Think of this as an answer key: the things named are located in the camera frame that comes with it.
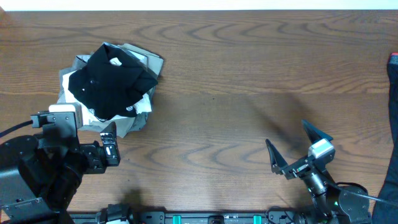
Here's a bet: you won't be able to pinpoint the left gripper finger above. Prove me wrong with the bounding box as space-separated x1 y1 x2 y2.
104 144 121 167
100 121 117 145

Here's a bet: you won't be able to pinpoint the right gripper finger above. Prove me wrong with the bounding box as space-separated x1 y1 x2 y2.
302 119 333 144
266 139 289 174

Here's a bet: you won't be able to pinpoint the black t-shirt with logo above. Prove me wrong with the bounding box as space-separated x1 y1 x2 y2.
68 44 158 121

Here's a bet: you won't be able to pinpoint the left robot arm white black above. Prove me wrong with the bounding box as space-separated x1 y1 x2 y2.
1 122 121 223

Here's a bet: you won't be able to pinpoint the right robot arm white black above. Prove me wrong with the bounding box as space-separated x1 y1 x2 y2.
265 119 371 223

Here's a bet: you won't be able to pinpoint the beige folded trousers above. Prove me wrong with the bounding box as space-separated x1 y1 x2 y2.
55 41 165 139

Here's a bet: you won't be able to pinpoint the dark object red tip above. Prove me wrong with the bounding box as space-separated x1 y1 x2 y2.
373 53 397 224

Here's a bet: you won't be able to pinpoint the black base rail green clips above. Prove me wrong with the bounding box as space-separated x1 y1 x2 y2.
70 204 317 224

